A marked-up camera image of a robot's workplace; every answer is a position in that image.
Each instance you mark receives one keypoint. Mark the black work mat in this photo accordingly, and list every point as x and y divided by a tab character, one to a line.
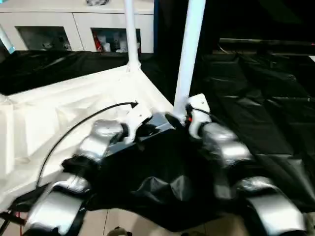
266	123

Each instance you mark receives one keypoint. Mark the grey window curtain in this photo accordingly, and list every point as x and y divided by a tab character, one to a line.
6	39

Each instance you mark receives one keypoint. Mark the white plastic table top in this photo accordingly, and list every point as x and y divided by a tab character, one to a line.
49	113

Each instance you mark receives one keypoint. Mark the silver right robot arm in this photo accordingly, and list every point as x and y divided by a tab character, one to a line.
231	157

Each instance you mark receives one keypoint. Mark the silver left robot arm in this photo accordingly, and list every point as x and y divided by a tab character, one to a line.
88	157

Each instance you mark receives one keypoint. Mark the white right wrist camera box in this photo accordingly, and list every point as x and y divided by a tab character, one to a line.
198	110

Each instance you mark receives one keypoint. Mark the grey horizontal rail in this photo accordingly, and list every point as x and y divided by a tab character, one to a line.
268	43

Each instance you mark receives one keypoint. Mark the white cabinet with glass doors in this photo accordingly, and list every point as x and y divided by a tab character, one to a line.
74	19

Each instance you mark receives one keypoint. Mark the red bottle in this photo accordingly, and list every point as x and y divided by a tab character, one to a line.
98	44

